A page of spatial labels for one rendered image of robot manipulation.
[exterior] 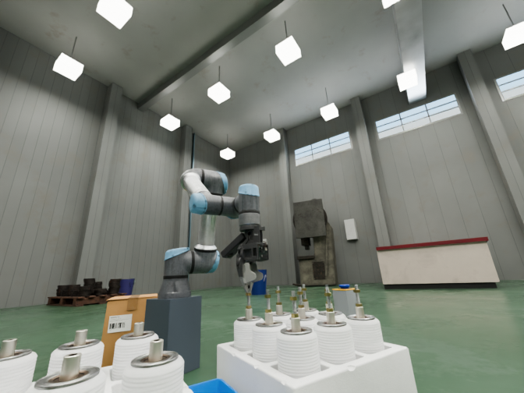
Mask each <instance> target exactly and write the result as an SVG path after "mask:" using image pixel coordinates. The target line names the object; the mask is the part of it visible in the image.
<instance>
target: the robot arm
mask: <svg viewBox="0 0 524 393"><path fill-rule="evenodd" d="M180 184H181V186H182V188H183V189H184V190H185V191H187V193H188V194H189V196H190V199H189V210H190V212H191V213H194V214H201V218H200V231H199V237H198V243H197V244H196V245H195V246H194V250H189V247H184V248H177V249H172V250H168V251H167V252H166V253H165V259H164V261H165V265H164V275H163V282H162V284H161V288H160V290H159V293H158V299H177V298H185V297H190V296H191V291H190V286H189V281H188V275H189V274H207V273H213V272H215V271H216V269H217V268H218V264H219V260H220V257H219V256H220V255H219V252H218V251H217V248H216V246H215V245H214V240H215V233H216V225H217V218H218V215H219V216H227V217H228V218H231V219H236V218H238V219H239V231H240V232H245V233H240V234H239V235H238V236H237V237H236V238H235V239H234V240H233V241H232V242H231V243H230V244H229V245H228V246H226V247H225V248H224V249H223V250H222V251H221V255H222V257H223V258H229V259H231V258H232V257H233V256H235V255H236V268H237V271H238V276H239V279H240V281H241V283H242V285H243V288H244V290H245V292H248V289H250V292H251V290H252V287H253V283H254V282H256V281H260V280H262V279H263V277H264V276H263V274H262V273H261V272H259V271H258V270H257V264H256V261H257V262H261V261H265V260H269V252H268V244H266V243H265V241H263V231H265V227H261V226H260V200H259V196H260V195H259V189H258V186H256V185H254V184H243V185H241V186H240V187H239V191H238V194H239V195H238V196H237V197H236V198H234V197H227V196H223V195H224V194H226V192H227V189H228V180H227V177H226V175H225V174H224V173H221V172H214V171H209V170H204V169H200V168H192V169H189V170H187V171H185V172H184V173H183V174H182V175H181V178H180Z"/></svg>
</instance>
